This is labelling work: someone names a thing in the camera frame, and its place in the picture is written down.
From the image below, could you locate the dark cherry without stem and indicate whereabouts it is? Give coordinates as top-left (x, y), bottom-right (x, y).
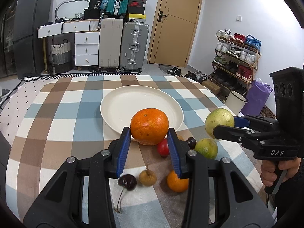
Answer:
top-left (186, 137), bottom-right (197, 150)

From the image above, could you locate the pale yellow passion fruit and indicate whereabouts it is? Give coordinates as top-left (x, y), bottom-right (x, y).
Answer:
top-left (205, 108), bottom-right (234, 139)

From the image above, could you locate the green yellow passion fruit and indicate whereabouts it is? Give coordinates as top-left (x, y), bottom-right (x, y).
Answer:
top-left (194, 138), bottom-right (218, 160)

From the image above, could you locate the small orange mandarin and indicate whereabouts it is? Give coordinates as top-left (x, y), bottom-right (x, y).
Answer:
top-left (166, 170), bottom-right (189, 192)

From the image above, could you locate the dark cherry with stem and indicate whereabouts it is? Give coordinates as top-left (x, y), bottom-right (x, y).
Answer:
top-left (114, 174), bottom-right (137, 213)

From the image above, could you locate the large orange mandarin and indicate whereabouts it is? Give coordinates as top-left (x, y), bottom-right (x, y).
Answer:
top-left (130, 108), bottom-right (169, 146)

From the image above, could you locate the brown longan with stem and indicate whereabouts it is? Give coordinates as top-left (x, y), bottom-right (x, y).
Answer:
top-left (139, 166), bottom-right (157, 187)

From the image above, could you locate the person's right hand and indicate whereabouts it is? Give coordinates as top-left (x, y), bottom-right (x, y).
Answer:
top-left (260, 156), bottom-right (302, 187)

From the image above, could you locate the red cherry tomato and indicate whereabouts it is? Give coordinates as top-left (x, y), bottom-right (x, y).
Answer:
top-left (157, 139), bottom-right (169, 157)

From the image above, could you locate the white enamel bucket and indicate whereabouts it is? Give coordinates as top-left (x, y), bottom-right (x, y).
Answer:
top-left (225, 90), bottom-right (248, 115)

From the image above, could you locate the purple bag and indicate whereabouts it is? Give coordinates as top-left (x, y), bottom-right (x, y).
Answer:
top-left (241, 78), bottom-right (274, 116)

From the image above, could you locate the cream round plate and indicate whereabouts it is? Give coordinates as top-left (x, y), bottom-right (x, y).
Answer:
top-left (100, 85), bottom-right (184, 134)

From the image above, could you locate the checkered tablecloth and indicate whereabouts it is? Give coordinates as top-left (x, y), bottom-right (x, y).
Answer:
top-left (4, 74), bottom-right (264, 228)

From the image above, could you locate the wooden shoe rack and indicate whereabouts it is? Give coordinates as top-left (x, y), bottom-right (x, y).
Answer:
top-left (209, 29), bottom-right (261, 95)

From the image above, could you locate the woven laundry basket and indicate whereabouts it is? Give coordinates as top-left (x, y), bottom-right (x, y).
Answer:
top-left (51, 39), bottom-right (73, 74)

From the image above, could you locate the dotted white mat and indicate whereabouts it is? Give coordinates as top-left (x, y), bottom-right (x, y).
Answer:
top-left (1, 77), bottom-right (51, 145)

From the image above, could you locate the silver aluminium suitcase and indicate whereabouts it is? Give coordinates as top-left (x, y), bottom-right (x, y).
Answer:
top-left (120, 22), bottom-right (149, 73)

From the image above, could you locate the beige suitcase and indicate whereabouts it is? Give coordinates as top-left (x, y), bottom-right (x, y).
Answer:
top-left (98, 19), bottom-right (124, 69)

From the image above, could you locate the wooden door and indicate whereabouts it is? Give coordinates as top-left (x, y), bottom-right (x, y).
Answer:
top-left (147, 0), bottom-right (203, 67)

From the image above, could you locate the white drawer cabinet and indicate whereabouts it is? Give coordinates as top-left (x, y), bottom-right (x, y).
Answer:
top-left (38, 19), bottom-right (100, 67)

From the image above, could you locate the stack of shoe boxes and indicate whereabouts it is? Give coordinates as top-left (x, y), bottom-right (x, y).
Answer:
top-left (125, 0), bottom-right (147, 23)

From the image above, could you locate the black refrigerator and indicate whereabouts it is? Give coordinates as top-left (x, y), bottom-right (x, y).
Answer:
top-left (13, 0), bottom-right (51, 79)

